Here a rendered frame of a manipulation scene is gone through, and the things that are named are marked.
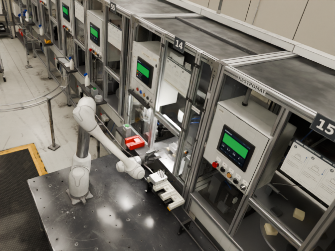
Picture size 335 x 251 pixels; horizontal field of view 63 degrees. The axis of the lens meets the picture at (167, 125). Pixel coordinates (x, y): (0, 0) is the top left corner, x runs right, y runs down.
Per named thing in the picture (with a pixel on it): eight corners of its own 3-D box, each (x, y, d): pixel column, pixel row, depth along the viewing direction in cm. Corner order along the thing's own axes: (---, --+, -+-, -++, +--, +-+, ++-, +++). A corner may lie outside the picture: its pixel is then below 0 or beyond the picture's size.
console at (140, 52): (127, 87, 265) (130, 40, 240) (152, 83, 281) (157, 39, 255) (150, 108, 239) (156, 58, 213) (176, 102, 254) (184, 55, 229)
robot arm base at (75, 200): (74, 209, 224) (74, 204, 221) (65, 190, 238) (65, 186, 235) (95, 200, 233) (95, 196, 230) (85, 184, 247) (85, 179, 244)
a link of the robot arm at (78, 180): (67, 197, 226) (66, 178, 213) (71, 181, 240) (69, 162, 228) (87, 196, 229) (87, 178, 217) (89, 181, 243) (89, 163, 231)
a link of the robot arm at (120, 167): (131, 166, 238) (138, 171, 228) (114, 171, 230) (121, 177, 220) (129, 154, 235) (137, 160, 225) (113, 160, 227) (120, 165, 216)
